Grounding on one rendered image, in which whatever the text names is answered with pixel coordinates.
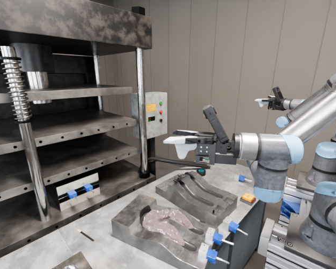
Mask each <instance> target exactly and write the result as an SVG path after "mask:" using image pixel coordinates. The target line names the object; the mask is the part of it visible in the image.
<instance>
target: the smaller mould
mask: <svg viewBox="0 0 336 269"><path fill-rule="evenodd" d="M52 269H92V267H91V266H90V264H89V262H88V261H87V260H86V258H85V257H84V255H83V254H82V252H81V251H80V252H78V253H77V254H75V255H73V256H71V257H70V258H68V259H67V260H65V261H64V262H62V263H60V264H59V265H57V266H55V267H54V268H52Z"/></svg>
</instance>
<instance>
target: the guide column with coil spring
mask: <svg viewBox="0 0 336 269"><path fill-rule="evenodd" d="M0 50H1V54H2V56H3V57H17V54H16V51H15V47H11V46H0ZM3 62H17V60H3ZM18 66H19V64H7V65H4V67H18ZM5 71H6V73H7V72H19V71H20V69H19V68H17V69H6V70H5ZM15 76H21V74H20V73H17V74H7V77H15ZM7 80H8V82H15V81H22V78H13V79H7ZM20 85H23V83H13V84H9V87H10V86H20ZM19 90H24V88H23V87H21V88H13V89H10V91H19ZM22 94H25V92H18V93H11V96H18V95H22ZM25 98H26V96H23V97H16V98H12V100H21V99H25ZM25 103H27V101H26V100H25V101H19V102H14V103H13V105H19V104H25ZM26 107H28V106H27V105H24V106H17V107H14V109H21V108H26ZM28 111H29V110H28V109H25V110H20V111H15V113H16V114H18V113H24V112H28ZM16 116H17V118H20V117H26V116H29V113H28V114H23V115H16ZM29 119H30V117H29V118H25V119H21V120H18V121H24V120H29ZM18 125H19V130H20V134H21V138H22V143H23V147H24V150H25V155H26V159H27V163H28V168H29V172H30V176H31V180H32V184H33V188H34V192H35V197H36V201H37V205H38V210H39V214H40V217H41V221H42V222H46V221H49V220H50V219H51V218H52V216H51V212H50V207H49V202H48V199H47V193H46V189H45V184H44V179H43V175H42V170H41V165H40V162H39V157H38V152H37V147H36V143H35V138H34V133H33V128H32V124H31V122H29V123H21V124H18Z"/></svg>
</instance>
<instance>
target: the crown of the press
mask: <svg viewBox="0 0 336 269"><path fill-rule="evenodd" d="M0 46H11V47H15V51H16V54H17V57H19V58H21V60H20V62H21V63H20V64H19V66H21V67H22V68H20V70H21V71H23V72H26V77H27V82H28V87H29V89H48V88H50V85H49V79H48V75H47V72H55V66H54V60H53V53H57V54H72V55H81V56H93V55H99V56H106V55H110V54H118V53H125V52H133V51H135V49H136V48H142V49H144V50H147V49H152V27H151V17H148V16H145V8H144V7H140V6H134V7H132V8H131V12H129V11H126V10H121V9H118V8H115V7H111V6H107V5H103V4H99V3H96V2H92V1H88V0H0Z"/></svg>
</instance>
